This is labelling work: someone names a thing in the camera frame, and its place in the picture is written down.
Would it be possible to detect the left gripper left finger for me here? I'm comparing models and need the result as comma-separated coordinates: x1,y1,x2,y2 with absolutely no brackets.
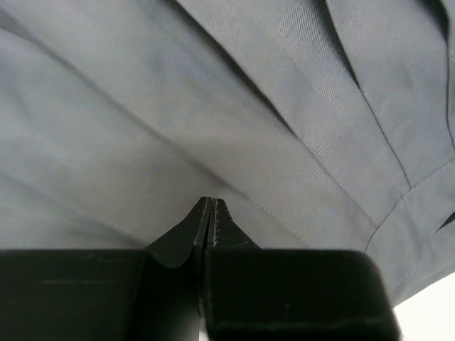
1,197,208,340

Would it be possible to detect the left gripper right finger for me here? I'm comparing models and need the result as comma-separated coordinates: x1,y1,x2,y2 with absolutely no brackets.
204,199,400,340

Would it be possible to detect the grey skirt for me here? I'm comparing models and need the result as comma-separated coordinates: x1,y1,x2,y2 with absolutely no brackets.
1,1,454,304

